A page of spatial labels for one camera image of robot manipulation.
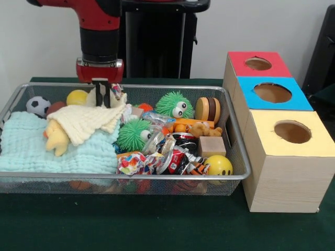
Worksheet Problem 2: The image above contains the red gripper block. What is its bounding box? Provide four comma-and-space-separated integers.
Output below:
75, 58, 124, 108

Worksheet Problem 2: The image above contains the cream muslin cloth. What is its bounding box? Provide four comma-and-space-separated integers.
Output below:
47, 87, 129, 147

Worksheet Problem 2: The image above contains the yellow plush duck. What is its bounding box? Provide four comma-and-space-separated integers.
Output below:
43, 119, 71, 157

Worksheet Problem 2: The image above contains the shallow clear mesh bin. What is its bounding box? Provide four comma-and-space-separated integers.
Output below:
0, 82, 251, 196

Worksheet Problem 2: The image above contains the wooden box with three holes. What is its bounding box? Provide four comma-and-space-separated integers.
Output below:
224, 51, 335, 213

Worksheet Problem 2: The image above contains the plain yellow ball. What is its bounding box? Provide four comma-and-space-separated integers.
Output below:
66, 89, 89, 107

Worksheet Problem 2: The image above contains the green spiky toy with eyes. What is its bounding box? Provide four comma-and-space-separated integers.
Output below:
155, 91, 195, 119
116, 119, 153, 152

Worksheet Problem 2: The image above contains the small soccer ball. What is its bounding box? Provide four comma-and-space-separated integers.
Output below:
25, 96, 52, 118

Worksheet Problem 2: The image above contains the pale mint muslin cloth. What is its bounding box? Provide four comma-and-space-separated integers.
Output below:
0, 111, 120, 175

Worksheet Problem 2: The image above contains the wooden toy hamburger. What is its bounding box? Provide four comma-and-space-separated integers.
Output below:
196, 96, 221, 122

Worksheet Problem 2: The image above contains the plain wooden cube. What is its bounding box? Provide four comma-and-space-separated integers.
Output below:
198, 135, 227, 158

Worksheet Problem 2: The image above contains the yellow smiley ball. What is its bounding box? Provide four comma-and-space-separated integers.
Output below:
204, 154, 233, 177

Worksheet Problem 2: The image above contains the dark green table cloth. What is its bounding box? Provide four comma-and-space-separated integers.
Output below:
0, 76, 335, 251

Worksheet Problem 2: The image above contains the dark green side-table cloth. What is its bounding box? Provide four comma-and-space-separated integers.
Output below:
303, 83, 335, 123

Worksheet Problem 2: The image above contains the black chair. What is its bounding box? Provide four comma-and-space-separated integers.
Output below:
300, 4, 335, 97

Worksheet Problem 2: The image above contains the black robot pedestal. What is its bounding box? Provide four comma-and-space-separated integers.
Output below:
120, 0, 211, 79

